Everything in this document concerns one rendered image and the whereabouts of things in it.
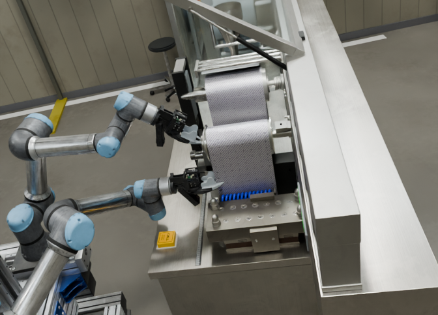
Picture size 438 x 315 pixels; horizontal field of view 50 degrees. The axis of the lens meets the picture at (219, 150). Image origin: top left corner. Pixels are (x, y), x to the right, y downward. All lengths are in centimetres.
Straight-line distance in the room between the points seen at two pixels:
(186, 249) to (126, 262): 139
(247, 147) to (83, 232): 66
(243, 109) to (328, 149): 97
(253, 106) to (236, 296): 77
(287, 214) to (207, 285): 43
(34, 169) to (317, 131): 139
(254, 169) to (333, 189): 94
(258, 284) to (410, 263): 93
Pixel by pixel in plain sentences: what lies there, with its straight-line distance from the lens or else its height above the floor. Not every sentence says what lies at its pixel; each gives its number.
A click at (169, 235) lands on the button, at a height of 92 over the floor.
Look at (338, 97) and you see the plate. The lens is 165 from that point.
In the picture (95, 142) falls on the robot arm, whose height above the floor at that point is 140.
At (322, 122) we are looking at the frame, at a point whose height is 165.
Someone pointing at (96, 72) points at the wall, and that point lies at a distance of 549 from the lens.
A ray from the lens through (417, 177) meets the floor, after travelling 357.
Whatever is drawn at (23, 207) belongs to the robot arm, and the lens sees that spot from 227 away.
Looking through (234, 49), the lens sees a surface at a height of 132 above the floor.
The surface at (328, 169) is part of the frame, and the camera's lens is 99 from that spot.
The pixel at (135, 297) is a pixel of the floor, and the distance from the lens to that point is 308.
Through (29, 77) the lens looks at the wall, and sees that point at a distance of 568.
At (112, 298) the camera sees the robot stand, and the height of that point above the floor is 23.
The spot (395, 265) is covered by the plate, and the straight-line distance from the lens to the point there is 110.
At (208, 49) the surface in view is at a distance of 273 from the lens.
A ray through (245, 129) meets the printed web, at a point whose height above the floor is 131.
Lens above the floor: 228
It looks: 35 degrees down
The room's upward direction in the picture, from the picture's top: 13 degrees counter-clockwise
